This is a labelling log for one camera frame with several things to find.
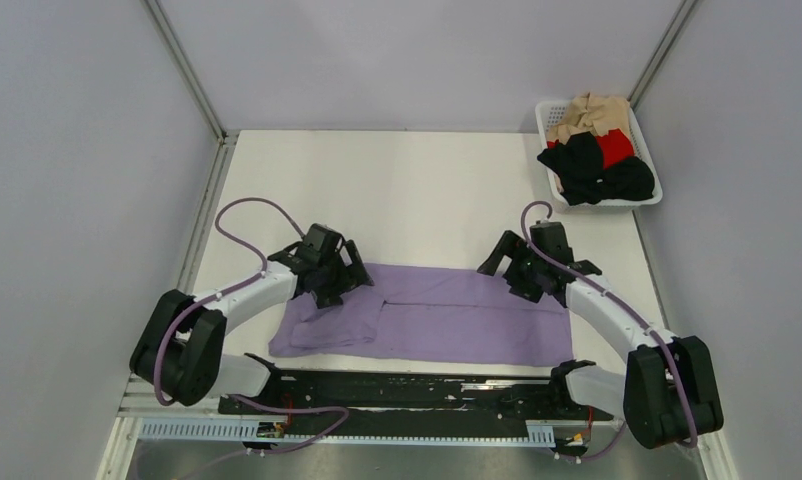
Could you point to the white slotted cable duct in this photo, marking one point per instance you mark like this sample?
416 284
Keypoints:
537 435

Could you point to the aluminium frame rail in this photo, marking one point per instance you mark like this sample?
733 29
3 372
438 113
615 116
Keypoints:
139 400

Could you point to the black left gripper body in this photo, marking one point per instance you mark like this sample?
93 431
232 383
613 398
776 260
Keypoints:
335 280

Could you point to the left aluminium corner post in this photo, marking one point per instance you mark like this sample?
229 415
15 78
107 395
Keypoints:
177 53

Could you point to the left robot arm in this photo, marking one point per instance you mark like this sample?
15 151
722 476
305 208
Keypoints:
180 351

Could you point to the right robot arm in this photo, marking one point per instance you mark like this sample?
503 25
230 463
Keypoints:
668 391

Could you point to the beige t shirt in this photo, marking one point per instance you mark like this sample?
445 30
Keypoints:
596 114

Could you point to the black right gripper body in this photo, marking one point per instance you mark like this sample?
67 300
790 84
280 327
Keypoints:
524 278

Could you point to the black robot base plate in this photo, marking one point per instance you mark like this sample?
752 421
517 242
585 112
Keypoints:
422 404

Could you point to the red t shirt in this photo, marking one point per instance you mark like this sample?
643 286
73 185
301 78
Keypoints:
586 153

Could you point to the purple t shirt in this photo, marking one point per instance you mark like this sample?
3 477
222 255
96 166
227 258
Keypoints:
429 314

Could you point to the aluminium corner post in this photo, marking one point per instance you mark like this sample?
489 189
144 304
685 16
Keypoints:
674 30
177 53

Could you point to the black t shirt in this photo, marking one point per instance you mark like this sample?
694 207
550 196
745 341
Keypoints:
631 180

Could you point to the white plastic laundry basket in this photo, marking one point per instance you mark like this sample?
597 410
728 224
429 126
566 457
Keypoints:
550 112

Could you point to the right aluminium corner post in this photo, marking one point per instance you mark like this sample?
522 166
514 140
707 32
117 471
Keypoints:
674 30

